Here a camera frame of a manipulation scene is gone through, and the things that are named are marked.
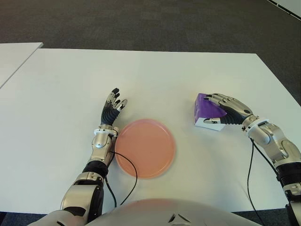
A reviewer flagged round pink plate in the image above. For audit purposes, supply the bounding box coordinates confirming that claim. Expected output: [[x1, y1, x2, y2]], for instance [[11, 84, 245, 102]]
[[114, 118, 176, 180]]

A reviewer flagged silver robot torso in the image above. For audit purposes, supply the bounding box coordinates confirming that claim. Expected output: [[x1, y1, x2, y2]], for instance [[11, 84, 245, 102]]
[[39, 197, 266, 226]]

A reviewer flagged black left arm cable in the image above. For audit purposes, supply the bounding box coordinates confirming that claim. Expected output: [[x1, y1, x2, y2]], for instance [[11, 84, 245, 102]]
[[104, 131, 139, 209]]

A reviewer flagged white panel with black slots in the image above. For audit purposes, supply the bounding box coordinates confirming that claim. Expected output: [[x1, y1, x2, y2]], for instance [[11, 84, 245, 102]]
[[267, 0, 301, 18]]

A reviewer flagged white neighbouring table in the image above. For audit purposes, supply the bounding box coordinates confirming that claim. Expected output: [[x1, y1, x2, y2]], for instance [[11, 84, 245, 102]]
[[0, 42, 44, 89]]

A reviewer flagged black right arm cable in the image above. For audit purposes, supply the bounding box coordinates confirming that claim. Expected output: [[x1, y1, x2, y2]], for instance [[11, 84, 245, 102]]
[[246, 137, 265, 212]]

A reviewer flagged purple tissue paper pack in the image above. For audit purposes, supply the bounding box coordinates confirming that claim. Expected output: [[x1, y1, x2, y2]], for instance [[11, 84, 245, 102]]
[[193, 93, 228, 131]]

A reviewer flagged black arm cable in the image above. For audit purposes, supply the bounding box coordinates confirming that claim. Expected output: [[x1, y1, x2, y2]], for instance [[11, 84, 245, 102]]
[[104, 131, 139, 209], [246, 137, 265, 212]]

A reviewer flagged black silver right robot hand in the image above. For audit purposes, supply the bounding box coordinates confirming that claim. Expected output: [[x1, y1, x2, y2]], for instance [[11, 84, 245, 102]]
[[203, 93, 256, 125]]

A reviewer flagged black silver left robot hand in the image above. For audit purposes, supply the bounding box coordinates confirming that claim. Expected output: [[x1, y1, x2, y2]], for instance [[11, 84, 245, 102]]
[[100, 87, 129, 126]]

